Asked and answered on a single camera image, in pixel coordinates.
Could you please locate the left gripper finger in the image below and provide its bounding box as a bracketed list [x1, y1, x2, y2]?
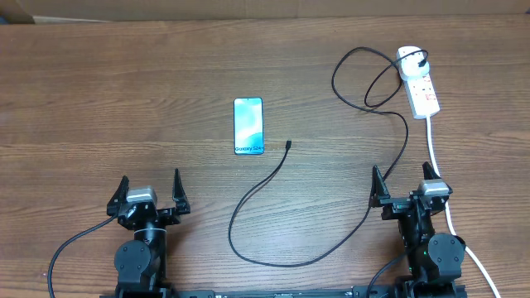
[172, 168, 190, 214]
[107, 175, 129, 217]

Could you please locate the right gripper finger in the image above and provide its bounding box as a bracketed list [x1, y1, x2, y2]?
[369, 166, 391, 208]
[422, 161, 441, 180]

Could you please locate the blue Samsung Galaxy smartphone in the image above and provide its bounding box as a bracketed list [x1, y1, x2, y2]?
[234, 98, 265, 156]

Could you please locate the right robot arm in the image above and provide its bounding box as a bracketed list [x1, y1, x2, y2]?
[366, 162, 467, 297]

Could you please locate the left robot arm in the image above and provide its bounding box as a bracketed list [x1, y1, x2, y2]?
[107, 170, 190, 297]

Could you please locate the white USB charger plug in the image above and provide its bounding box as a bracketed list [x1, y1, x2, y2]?
[396, 46, 430, 81]

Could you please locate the white power strip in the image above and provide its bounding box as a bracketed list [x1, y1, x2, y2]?
[402, 73, 440, 119]

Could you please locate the brown cardboard backdrop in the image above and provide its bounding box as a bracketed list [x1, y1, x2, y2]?
[1, 0, 529, 23]

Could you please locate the white power strip cord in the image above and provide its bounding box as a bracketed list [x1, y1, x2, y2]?
[425, 115, 502, 298]

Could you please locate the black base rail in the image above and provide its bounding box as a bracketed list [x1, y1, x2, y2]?
[99, 284, 468, 298]

